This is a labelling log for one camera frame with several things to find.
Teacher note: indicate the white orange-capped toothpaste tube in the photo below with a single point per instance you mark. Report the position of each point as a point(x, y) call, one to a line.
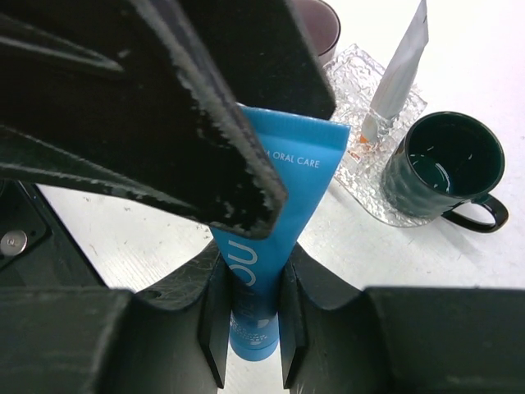
point(398, 78)

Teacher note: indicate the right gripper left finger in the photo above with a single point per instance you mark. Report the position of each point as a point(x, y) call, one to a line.
point(168, 338)

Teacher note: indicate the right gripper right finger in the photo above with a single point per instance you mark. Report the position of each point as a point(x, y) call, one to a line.
point(336, 338)

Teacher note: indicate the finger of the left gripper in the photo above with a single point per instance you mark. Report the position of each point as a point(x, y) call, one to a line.
point(264, 54)
point(121, 98)

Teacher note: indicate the dark green mug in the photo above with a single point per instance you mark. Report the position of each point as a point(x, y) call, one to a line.
point(446, 166)

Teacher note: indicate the purple cup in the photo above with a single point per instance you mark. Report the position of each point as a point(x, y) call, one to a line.
point(323, 26)

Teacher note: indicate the clear textured plastic tray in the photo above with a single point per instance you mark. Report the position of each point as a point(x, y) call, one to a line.
point(354, 78)

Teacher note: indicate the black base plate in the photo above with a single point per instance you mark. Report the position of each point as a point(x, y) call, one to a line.
point(36, 247)

